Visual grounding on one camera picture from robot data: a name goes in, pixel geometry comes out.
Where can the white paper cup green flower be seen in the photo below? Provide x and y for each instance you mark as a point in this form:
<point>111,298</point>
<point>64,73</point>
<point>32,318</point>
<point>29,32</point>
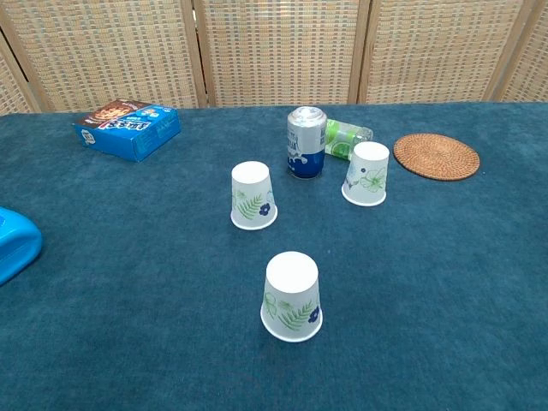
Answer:
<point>368,171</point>

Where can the round woven rattan coaster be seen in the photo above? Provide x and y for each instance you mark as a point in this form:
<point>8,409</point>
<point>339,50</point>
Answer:
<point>436,156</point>

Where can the white paper cup fern print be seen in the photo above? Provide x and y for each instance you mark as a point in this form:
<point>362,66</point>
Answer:
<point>252,188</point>
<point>291,291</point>

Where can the blue silver drink can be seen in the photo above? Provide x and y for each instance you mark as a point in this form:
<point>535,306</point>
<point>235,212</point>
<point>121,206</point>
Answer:
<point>306,141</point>

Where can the clear bottle green label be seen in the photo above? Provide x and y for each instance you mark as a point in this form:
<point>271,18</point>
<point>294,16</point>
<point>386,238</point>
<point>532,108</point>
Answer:
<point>342,137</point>

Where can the blue felt table cover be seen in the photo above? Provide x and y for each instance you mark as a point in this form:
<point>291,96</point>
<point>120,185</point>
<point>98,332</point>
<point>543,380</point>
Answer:
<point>128,299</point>

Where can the blue brown snack box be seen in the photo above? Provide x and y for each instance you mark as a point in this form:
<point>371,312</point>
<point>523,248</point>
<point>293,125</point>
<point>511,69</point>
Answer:
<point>128,132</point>

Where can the blue detergent bottle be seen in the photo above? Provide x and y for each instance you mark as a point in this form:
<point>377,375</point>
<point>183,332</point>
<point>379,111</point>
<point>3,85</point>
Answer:
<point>17,248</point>

